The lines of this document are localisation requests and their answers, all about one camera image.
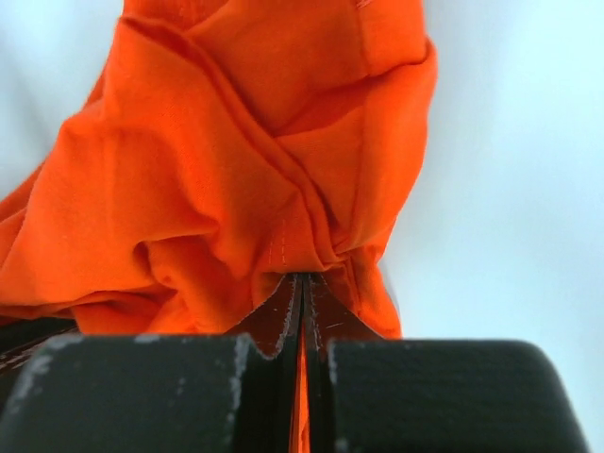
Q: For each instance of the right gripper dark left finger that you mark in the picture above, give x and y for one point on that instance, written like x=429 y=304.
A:
x=233 y=392

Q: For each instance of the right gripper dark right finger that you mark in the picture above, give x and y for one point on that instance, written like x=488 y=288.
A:
x=370 y=394

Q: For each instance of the orange t-shirt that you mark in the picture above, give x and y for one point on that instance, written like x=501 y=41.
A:
x=224 y=146

